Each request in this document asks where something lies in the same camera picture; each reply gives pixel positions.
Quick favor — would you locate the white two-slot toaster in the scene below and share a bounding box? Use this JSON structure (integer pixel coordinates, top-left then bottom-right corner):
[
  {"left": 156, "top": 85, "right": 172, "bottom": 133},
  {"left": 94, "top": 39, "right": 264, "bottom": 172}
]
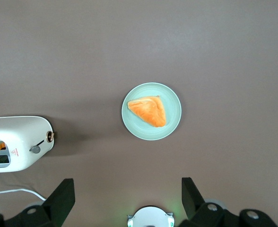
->
[{"left": 0, "top": 115, "right": 55, "bottom": 174}]

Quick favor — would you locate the pale green round plate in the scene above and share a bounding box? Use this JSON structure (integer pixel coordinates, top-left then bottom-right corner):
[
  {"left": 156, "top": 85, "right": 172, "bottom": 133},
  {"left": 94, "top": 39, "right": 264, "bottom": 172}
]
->
[{"left": 121, "top": 82, "right": 182, "bottom": 141}]

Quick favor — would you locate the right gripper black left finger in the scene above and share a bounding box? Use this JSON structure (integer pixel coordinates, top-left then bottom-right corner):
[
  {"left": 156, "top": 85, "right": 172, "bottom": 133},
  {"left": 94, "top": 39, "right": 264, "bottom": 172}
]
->
[{"left": 0, "top": 178, "right": 76, "bottom": 227}]

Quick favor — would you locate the white toaster power cable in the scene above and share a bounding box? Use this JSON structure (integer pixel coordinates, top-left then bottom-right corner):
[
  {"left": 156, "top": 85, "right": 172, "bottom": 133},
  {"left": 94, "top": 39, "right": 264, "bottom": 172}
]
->
[{"left": 0, "top": 174, "right": 47, "bottom": 201}]

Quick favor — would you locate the triangular orange pastry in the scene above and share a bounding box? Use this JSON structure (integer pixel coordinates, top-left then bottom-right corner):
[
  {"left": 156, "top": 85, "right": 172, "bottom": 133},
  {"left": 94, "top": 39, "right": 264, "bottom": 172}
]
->
[{"left": 127, "top": 95, "right": 167, "bottom": 128}]

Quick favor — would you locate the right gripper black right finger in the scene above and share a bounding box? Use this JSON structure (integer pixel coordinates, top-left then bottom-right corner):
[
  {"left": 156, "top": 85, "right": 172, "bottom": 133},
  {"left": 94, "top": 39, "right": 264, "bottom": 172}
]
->
[{"left": 180, "top": 177, "right": 278, "bottom": 227}]

